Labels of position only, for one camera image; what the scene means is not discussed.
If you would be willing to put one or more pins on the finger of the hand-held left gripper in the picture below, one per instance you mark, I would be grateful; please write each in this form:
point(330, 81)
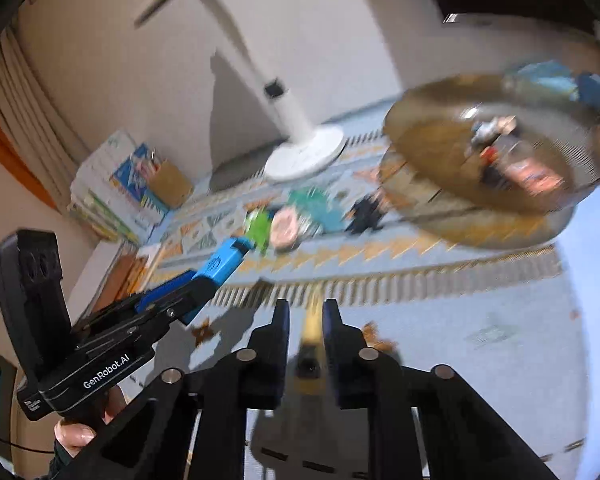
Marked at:
point(220, 265)

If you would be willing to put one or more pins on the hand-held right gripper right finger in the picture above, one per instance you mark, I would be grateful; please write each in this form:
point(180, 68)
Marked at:
point(334, 360)

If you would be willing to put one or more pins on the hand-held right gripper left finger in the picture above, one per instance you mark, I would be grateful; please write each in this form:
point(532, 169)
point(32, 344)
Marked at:
point(279, 360)

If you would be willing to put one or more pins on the small yellow object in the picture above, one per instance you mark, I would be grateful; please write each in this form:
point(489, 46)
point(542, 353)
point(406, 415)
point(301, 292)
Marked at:
point(310, 327)

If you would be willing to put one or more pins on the person's left hand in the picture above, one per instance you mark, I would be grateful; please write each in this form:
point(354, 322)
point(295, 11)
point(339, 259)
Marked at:
point(75, 435)

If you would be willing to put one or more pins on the green toy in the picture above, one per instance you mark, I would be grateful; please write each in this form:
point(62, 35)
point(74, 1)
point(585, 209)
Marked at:
point(257, 225)

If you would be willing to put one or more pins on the pink round item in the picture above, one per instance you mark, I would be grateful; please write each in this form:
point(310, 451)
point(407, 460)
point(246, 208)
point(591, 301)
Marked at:
point(285, 230)

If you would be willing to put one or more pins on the brown cardboard box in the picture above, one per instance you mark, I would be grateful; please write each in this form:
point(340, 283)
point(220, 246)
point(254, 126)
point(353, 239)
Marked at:
point(172, 185)

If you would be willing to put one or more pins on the teal flat item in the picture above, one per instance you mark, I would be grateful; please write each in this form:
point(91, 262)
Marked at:
point(317, 207)

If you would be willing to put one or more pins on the black toy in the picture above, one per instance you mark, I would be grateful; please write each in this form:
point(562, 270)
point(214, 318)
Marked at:
point(367, 212)

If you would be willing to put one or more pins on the patterned blue rug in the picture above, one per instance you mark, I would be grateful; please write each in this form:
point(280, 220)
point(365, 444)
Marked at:
point(480, 300)

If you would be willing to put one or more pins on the teal box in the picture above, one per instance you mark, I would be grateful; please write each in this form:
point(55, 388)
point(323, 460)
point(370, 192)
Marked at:
point(555, 80)

